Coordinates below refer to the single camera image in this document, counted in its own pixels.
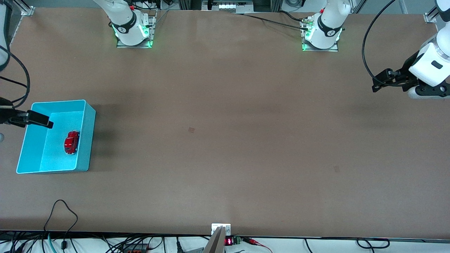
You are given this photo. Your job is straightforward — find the grey camera mount bar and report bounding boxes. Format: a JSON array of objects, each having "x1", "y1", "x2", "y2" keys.
[{"x1": 203, "y1": 226, "x2": 226, "y2": 253}]

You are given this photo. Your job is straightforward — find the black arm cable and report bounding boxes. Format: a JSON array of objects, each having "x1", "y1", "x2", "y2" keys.
[
  {"x1": 0, "y1": 45, "x2": 31, "y2": 108},
  {"x1": 362, "y1": 0, "x2": 398, "y2": 85}
]

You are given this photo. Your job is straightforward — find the red beetle toy car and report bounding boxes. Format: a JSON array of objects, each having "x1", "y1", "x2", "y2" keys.
[{"x1": 64, "y1": 130, "x2": 81, "y2": 155}]

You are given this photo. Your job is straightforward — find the black power strip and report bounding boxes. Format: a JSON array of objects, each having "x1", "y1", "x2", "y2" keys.
[{"x1": 121, "y1": 242, "x2": 150, "y2": 252}]

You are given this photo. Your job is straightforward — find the black coiled cable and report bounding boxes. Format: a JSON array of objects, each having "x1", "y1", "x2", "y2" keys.
[{"x1": 356, "y1": 238, "x2": 390, "y2": 249}]

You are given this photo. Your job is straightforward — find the blue plastic box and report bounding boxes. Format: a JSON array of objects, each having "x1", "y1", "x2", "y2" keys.
[{"x1": 16, "y1": 99, "x2": 96, "y2": 174}]

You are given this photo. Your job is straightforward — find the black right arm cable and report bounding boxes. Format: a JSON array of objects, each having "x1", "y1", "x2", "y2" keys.
[{"x1": 0, "y1": 45, "x2": 31, "y2": 108}]

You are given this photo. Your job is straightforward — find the aluminium frame with lit device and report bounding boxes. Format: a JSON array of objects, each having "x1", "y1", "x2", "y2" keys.
[{"x1": 178, "y1": 0, "x2": 283, "y2": 13}]

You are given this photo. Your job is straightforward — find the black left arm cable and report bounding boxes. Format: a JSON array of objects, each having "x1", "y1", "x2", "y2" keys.
[{"x1": 362, "y1": 0, "x2": 398, "y2": 85}]

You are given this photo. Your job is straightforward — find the white mount bracket plate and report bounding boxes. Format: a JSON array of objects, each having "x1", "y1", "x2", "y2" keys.
[{"x1": 211, "y1": 223, "x2": 231, "y2": 236}]

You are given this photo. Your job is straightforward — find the black cable on table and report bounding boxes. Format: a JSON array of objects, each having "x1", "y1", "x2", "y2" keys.
[{"x1": 243, "y1": 11, "x2": 310, "y2": 31}]

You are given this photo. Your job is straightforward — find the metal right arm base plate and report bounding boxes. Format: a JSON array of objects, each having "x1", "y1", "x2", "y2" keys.
[{"x1": 116, "y1": 10, "x2": 157, "y2": 48}]

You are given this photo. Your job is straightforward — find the red clip lead wire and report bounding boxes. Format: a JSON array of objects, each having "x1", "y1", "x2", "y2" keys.
[{"x1": 243, "y1": 237, "x2": 273, "y2": 253}]

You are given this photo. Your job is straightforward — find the thin black looped cable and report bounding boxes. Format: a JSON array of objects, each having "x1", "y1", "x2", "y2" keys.
[{"x1": 43, "y1": 200, "x2": 78, "y2": 251}]

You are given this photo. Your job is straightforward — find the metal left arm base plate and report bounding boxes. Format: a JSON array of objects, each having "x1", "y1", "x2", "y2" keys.
[{"x1": 301, "y1": 16, "x2": 340, "y2": 52}]

